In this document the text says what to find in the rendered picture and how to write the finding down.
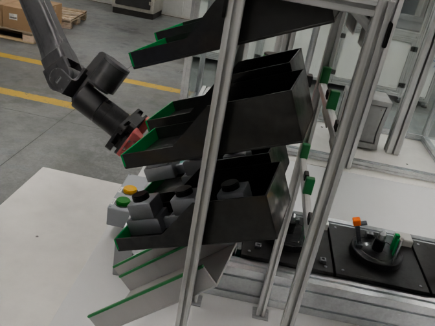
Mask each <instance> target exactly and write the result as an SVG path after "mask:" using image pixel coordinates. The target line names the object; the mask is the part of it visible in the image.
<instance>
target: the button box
mask: <svg viewBox="0 0 435 326"><path fill-rule="evenodd" d="M147 183H148V181H147V178H146V177H141V176H137V175H131V174H129V175H128V176H127V177H126V179H125V181H124V182H123V184H122V185H121V187H120V189H119V190H118V191H117V194H116V195H115V196H114V198H113V200H112V201H111V203H110V204H109V206H108V207H107V222H106V224H107V225H111V226H116V227H120V228H123V227H124V225H125V223H126V221H127V220H128V218H129V216H130V214H129V211H128V207H127V206H118V205H117V204H116V199H117V198H119V197H127V198H129V199H130V201H132V195H129V194H126V193H124V191H123V189H124V186H127V185H133V186H135V187H136V188H137V192H138V191H142V190H144V188H145V187H146V185H147Z"/></svg>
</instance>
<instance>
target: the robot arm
mask: <svg viewBox="0 0 435 326"><path fill-rule="evenodd" d="M19 2H20V4H21V7H22V9H23V12H24V14H25V17H26V19H27V21H28V24H29V26H30V29H31V31H32V34H33V36H34V39H35V40H36V43H37V46H38V48H39V53H40V55H41V63H42V65H43V68H44V71H43V73H44V75H45V78H46V81H47V83H48V85H49V87H50V88H51V89H52V90H53V91H56V92H59V93H62V94H64V95H66V96H69V97H71V100H72V101H71V102H72V104H71V106H72V107H74V108H75V109H76V110H77V111H79V112H80V113H82V114H83V115H84V116H85V117H87V118H88V119H89V120H90V121H92V122H93V123H94V124H96V125H97V126H98V127H99V128H101V129H102V130H104V131H105V132H106V133H107V134H109V135H110V136H111V138H110V139H109V141H108V143H107V144H106V145H105V147H106V148H107V149H108V150H110V151H111V149H112V148H113V146H115V147H116V150H115V151H114V153H115V154H117V155H118V156H120V155H121V154H123V152H125V151H126V150H127V149H129V148H130V147H131V146H132V145H133V144H135V143H136V142H138V141H139V140H140V139H141V138H142V137H143V134H144V132H145V131H146V130H147V129H148V128H147V126H146V122H145V121H146V120H147V119H149V116H147V115H145V116H143V117H141V116H142V114H143V111H141V110H140V109H137V110H136V111H135V112H134V113H132V114H131V115H129V114H128V113H127V112H125V111H124V110H123V109H121V108H120V107H119V106H118V105H116V104H115V103H113V102H112V101H111V100H109V98H107V97H106V96H104V95H103V94H102V93H101V92H103V93H104V94H111V95H114V94H115V92H116V91H117V89H118V88H119V87H120V85H121V84H122V82H123V81H124V80H125V79H126V77H127V76H128V74H129V73H130V71H129V70H128V69H127V68H126V67H125V66H123V64H121V63H120V62H119V61H117V60H116V59H115V58H113V57H111V56H110V55H108V54H106V53H105V52H99V53H98V54H97V55H96V57H95V58H94V59H93V61H92V62H91V63H90V64H89V65H88V66H87V68H85V67H84V66H83V65H81V64H80V62H79V60H78V57H77V55H76V54H75V52H74V50H73V49H72V48H71V46H70V44H69V42H68V41H67V38H66V36H65V33H64V31H63V29H62V27H61V25H60V22H59V20H58V17H57V15H56V13H55V11H54V9H53V6H52V4H51V1H50V0H19ZM94 87H96V88H97V89H98V90H99V91H101V92H99V91H98V90H96V89H95V88H94Z"/></svg>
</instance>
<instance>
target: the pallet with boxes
mask: <svg viewBox="0 0 435 326"><path fill-rule="evenodd" d="M51 4H52V6H53V9H54V11H55V13H56V15H57V17H58V20H59V22H60V25H61V17H62V3H57V2H54V1H51ZM0 30H3V31H6V32H12V33H16V34H22V35H23V39H21V38H16V37H12V36H6V35H2V34H0V38H4V39H10V40H14V41H20V42H24V43H30V44H36V40H35V39H34V36H33V34H32V31H31V29H30V26H29V24H28V21H27V19H26V17H25V14H24V12H23V9H22V7H21V4H20V2H19V0H0Z"/></svg>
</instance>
